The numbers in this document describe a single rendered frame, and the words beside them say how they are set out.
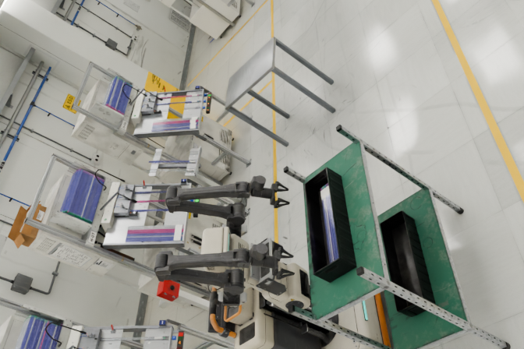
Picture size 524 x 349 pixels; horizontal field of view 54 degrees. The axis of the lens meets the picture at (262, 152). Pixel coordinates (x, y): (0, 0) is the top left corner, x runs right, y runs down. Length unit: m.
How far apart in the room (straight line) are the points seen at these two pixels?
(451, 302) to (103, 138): 4.13
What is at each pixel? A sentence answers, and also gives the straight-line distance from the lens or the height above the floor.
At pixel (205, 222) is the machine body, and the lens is 5.34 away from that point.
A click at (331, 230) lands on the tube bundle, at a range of 2.60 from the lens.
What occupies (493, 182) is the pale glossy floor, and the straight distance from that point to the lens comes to 3.45.
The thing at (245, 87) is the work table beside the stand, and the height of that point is 0.80.
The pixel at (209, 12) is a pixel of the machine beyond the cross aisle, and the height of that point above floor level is 0.45.
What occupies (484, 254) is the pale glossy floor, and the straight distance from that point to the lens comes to 3.28.
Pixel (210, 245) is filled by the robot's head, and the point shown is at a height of 1.36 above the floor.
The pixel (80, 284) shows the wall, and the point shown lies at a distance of 6.33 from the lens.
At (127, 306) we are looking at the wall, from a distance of 6.50.
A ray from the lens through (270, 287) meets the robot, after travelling 2.85.
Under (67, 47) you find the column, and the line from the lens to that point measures 7.63.
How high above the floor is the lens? 2.59
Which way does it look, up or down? 27 degrees down
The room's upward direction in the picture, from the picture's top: 59 degrees counter-clockwise
